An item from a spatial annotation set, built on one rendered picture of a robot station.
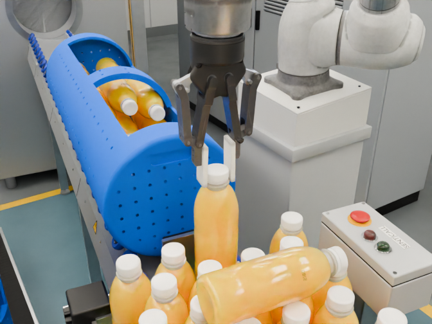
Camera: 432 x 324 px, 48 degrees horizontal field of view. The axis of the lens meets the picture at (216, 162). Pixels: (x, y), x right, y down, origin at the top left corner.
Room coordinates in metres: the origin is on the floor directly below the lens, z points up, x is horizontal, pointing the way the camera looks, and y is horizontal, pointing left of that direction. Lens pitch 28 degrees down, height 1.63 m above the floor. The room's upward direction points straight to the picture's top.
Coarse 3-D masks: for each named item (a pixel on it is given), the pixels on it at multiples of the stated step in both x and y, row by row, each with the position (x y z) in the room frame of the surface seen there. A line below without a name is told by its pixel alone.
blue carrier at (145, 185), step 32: (64, 64) 1.41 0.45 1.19; (128, 64) 1.66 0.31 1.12; (64, 96) 1.26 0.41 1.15; (96, 96) 1.10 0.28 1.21; (96, 128) 0.97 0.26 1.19; (160, 128) 0.87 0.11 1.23; (96, 160) 0.88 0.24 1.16; (128, 160) 0.80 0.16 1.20; (160, 160) 0.83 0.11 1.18; (96, 192) 0.83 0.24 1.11; (128, 192) 0.80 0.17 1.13; (160, 192) 0.82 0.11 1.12; (192, 192) 0.85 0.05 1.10; (128, 224) 0.80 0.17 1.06; (160, 224) 0.82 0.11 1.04; (192, 224) 0.85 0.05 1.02
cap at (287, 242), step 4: (288, 236) 0.68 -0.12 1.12; (292, 236) 0.68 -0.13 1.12; (284, 240) 0.66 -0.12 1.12; (288, 240) 0.66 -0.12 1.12; (292, 240) 0.66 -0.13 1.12; (296, 240) 0.66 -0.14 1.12; (300, 240) 0.66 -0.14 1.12; (280, 244) 0.66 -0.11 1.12; (284, 244) 0.65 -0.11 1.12; (288, 244) 0.65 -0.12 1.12; (292, 244) 0.65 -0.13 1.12; (296, 244) 0.65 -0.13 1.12; (300, 244) 0.65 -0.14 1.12; (280, 248) 0.65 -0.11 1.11; (284, 248) 0.65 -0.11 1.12
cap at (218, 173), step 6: (210, 168) 0.67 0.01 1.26; (216, 168) 0.67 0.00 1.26; (222, 168) 0.67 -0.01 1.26; (228, 168) 0.67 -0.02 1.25; (210, 174) 0.65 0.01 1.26; (216, 174) 0.65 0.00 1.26; (222, 174) 0.65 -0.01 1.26; (228, 174) 0.66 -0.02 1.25; (210, 180) 0.65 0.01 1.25; (216, 180) 0.65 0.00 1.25; (222, 180) 0.65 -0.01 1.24
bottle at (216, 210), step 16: (208, 192) 0.65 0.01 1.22; (224, 192) 0.65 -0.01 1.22; (208, 208) 0.64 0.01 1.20; (224, 208) 0.64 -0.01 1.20; (208, 224) 0.63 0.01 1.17; (224, 224) 0.63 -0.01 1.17; (208, 240) 0.63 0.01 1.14; (224, 240) 0.63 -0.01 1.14; (208, 256) 0.63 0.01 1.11; (224, 256) 0.63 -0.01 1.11
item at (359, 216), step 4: (352, 212) 0.76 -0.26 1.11; (356, 212) 0.76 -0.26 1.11; (360, 212) 0.76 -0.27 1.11; (364, 212) 0.76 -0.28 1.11; (352, 216) 0.75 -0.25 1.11; (356, 216) 0.75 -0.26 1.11; (360, 216) 0.75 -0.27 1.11; (364, 216) 0.75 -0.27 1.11; (368, 216) 0.75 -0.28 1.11; (356, 220) 0.74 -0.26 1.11; (360, 220) 0.74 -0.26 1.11; (364, 220) 0.74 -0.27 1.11; (368, 220) 0.74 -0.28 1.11
